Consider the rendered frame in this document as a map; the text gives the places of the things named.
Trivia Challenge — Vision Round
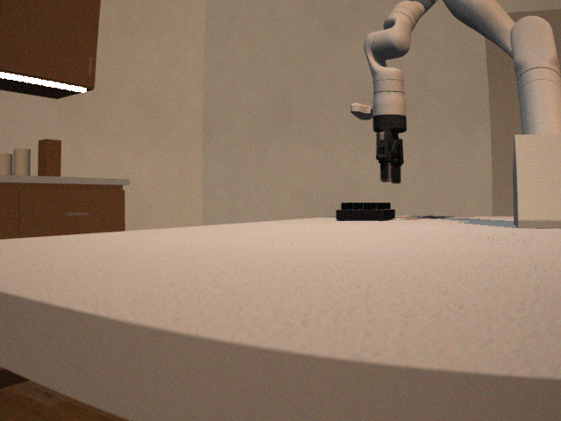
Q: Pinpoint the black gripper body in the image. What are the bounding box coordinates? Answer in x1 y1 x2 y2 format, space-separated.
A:
373 114 407 150

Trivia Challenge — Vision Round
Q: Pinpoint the black knob box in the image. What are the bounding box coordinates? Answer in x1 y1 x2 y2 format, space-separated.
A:
336 203 395 221

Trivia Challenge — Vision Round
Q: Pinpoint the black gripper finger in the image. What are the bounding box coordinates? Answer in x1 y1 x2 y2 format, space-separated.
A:
390 139 404 183
376 132 398 182

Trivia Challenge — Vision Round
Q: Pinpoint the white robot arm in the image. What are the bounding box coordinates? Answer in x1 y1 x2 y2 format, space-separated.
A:
351 0 561 134

